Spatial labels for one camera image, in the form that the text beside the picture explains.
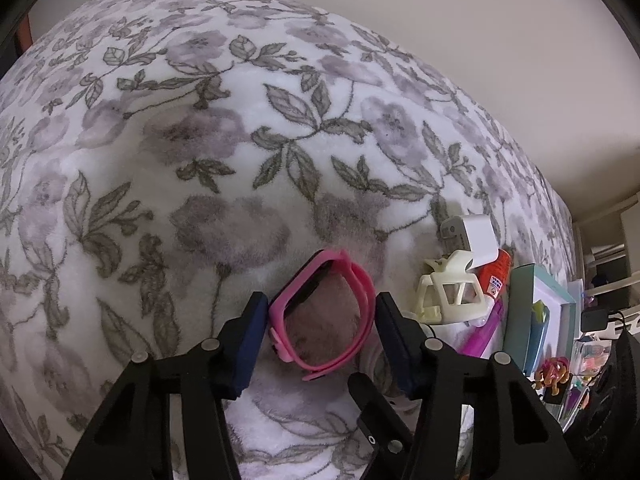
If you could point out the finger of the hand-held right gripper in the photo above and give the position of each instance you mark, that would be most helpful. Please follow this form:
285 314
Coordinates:
375 415

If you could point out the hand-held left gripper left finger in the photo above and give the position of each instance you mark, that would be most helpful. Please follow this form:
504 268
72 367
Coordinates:
247 350

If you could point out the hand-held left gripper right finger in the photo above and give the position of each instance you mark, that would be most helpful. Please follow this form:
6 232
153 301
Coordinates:
395 350

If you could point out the cream hair claw clip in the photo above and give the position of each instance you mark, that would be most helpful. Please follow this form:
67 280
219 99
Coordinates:
450 310

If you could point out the pink dog figure toy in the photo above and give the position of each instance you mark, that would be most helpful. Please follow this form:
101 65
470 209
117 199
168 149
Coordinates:
552 372

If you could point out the pink smart watch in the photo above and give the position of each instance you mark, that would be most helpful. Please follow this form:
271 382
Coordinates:
360 285

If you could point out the purple highlighter pen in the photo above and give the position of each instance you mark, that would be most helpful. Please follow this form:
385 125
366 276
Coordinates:
480 337

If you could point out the red glue stick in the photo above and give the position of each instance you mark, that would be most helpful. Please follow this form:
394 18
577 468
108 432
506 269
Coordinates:
495 277

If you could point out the teal cardboard box lid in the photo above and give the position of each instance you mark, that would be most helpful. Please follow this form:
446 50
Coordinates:
520 310

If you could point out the white charger block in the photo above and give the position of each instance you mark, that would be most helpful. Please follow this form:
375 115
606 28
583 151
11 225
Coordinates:
477 237

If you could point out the black plugged power adapter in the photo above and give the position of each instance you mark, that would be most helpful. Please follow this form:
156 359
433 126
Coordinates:
592 319

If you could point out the white power strip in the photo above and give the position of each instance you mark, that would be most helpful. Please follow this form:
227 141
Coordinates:
575 291

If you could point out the white cutout shelf unit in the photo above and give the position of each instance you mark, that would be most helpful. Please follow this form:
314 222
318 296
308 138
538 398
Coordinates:
607 254

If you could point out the floral printed blanket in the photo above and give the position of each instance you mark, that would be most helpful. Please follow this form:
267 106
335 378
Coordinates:
200 160

